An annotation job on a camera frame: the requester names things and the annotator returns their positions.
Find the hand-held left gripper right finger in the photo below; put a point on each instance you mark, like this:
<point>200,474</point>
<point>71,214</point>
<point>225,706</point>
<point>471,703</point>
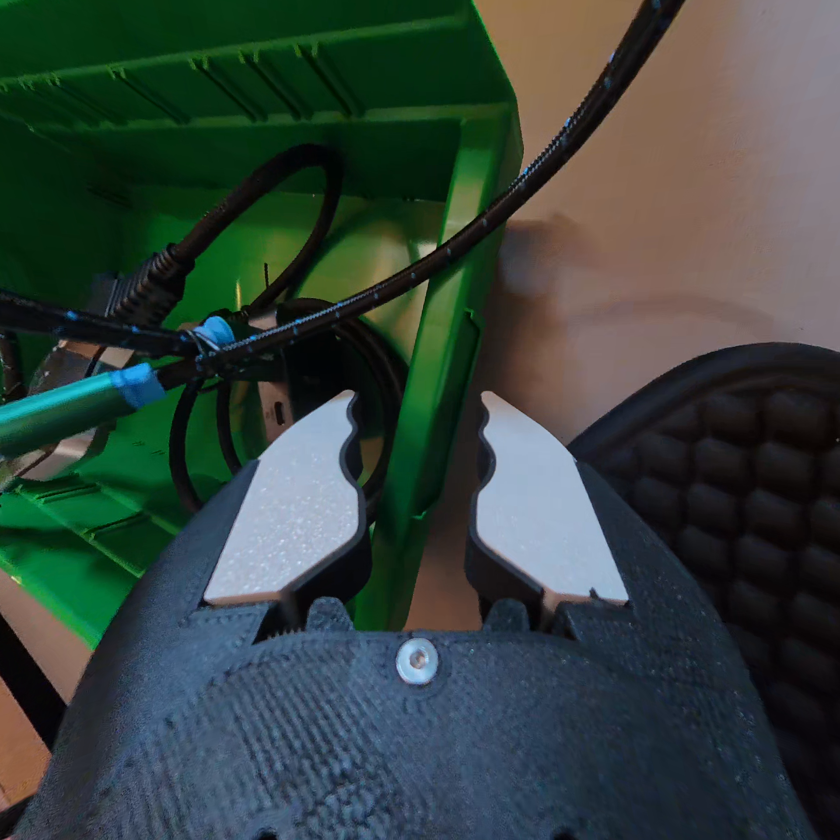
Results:
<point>544,518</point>

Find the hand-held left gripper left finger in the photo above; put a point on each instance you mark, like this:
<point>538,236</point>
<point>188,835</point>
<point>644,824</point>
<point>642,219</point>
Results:
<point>289,518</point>

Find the green plastic bin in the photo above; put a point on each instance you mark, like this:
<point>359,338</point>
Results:
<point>262,65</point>

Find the black honeycomb seat cushion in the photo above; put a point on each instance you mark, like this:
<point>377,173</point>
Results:
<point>754,492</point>

